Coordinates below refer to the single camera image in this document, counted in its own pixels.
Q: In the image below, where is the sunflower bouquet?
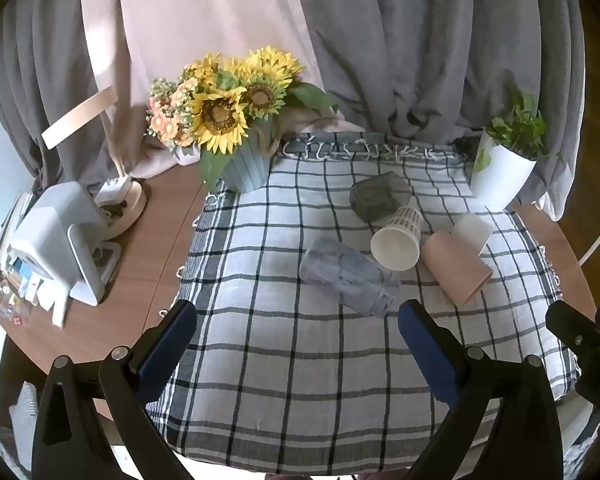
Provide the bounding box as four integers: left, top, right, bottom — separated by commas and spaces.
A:
146, 46, 339, 194

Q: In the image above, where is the pale pink curtain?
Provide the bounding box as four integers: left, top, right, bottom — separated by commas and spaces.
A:
79, 0, 362, 181

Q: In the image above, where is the white radiator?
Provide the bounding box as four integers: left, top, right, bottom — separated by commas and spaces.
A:
7, 381, 42, 467

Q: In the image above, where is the checked black and white tablecloth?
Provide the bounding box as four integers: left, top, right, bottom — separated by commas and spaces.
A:
145, 132, 582, 476

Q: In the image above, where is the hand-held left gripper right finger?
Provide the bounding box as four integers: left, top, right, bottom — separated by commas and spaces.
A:
397, 299, 564, 480

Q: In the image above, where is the clear plastic packaging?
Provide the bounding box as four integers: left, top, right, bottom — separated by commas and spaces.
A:
0, 264, 72, 332

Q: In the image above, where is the grey curtain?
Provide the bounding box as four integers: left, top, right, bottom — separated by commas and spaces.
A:
0, 0, 127, 197
289, 0, 587, 222

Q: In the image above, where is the blue-grey ribbed vase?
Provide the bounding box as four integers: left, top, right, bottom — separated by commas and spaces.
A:
220, 119, 282, 194

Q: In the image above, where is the white cup with dotted pattern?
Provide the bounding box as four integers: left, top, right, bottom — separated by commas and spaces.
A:
370, 196, 425, 272

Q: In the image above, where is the white desktop appliance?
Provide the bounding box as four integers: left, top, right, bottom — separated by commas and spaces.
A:
7, 181, 122, 307

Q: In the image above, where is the pink cup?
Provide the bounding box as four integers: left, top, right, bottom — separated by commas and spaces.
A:
420, 231, 495, 308

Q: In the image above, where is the dark green faceted cup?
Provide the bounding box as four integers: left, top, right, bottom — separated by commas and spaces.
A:
349, 171, 412, 224

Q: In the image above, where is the white desk lamp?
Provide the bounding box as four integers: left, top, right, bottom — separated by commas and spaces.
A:
41, 85, 148, 241

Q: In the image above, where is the small plain white cup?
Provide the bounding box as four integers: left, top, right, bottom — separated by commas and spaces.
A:
451, 213, 495, 257

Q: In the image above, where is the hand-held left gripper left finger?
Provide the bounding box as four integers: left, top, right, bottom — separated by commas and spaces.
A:
32, 299, 199, 480

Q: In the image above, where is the white plant pot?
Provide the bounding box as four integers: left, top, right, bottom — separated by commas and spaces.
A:
471, 130, 537, 211

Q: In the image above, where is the green leafy plant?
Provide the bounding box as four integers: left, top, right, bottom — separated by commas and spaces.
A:
472, 84, 565, 172

